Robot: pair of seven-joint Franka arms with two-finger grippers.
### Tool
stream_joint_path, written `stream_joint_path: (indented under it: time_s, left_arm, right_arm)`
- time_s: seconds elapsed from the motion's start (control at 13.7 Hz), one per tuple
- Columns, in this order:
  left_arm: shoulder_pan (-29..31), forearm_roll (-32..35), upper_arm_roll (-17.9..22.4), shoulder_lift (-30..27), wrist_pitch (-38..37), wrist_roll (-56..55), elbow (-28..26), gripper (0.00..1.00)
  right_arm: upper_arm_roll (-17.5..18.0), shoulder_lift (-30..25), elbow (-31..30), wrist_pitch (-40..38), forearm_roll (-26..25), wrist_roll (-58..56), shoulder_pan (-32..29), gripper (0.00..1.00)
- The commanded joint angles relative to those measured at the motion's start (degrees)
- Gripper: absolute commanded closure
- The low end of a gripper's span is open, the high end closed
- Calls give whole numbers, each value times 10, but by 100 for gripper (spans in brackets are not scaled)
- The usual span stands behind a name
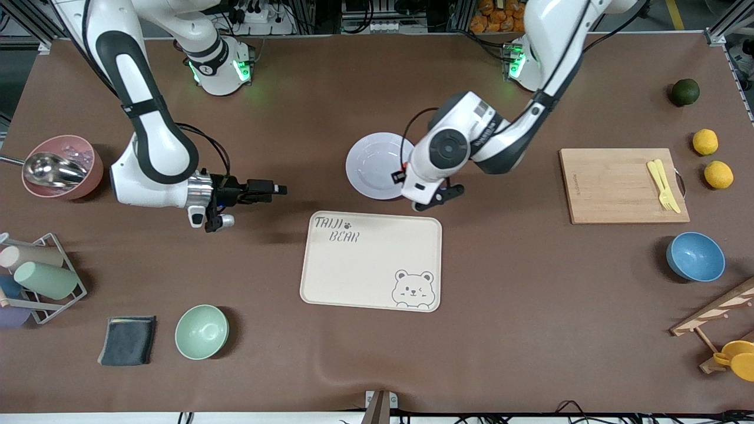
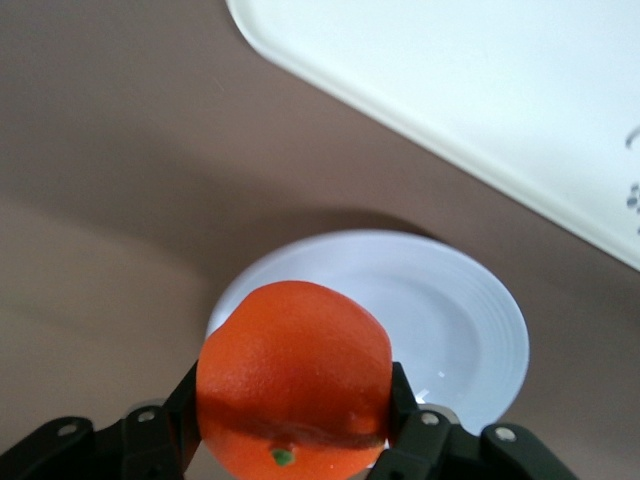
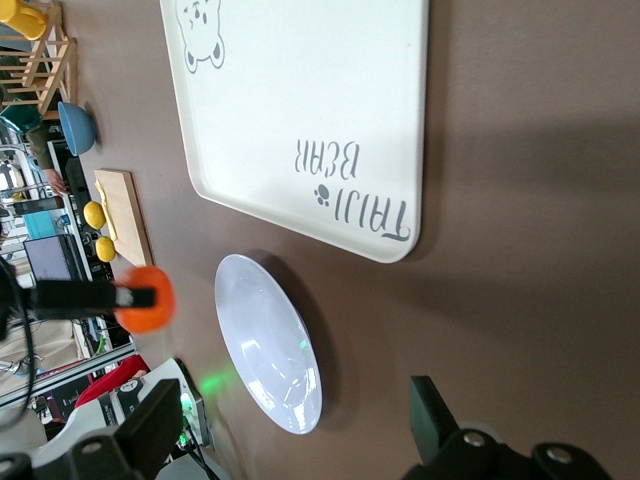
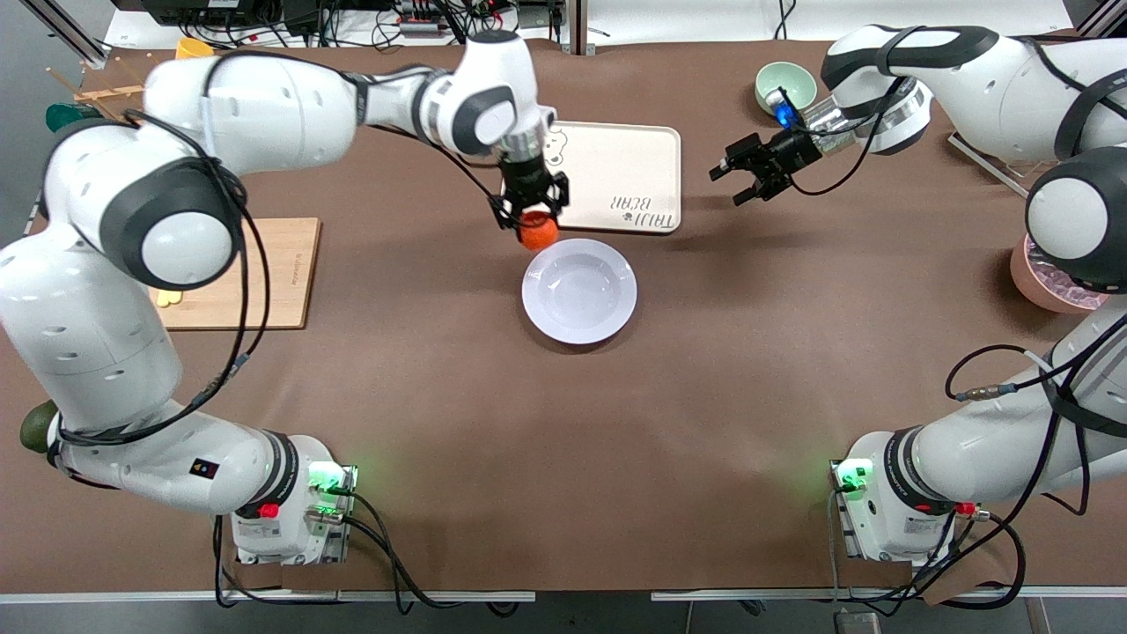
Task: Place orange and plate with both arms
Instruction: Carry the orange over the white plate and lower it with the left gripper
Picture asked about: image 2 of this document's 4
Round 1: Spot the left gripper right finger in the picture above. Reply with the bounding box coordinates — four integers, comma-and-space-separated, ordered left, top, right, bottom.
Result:
371, 360, 582, 480

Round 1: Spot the cream tray with bear print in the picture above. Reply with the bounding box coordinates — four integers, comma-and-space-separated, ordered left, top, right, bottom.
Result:
224, 0, 640, 274

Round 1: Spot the orange fruit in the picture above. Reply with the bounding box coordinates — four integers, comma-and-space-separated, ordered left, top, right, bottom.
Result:
195, 280, 394, 480

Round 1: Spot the white round plate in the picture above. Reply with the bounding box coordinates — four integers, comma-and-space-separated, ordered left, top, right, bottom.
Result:
205, 228, 532, 472

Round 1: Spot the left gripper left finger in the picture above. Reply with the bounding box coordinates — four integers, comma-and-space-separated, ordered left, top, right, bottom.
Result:
0, 358, 203, 480

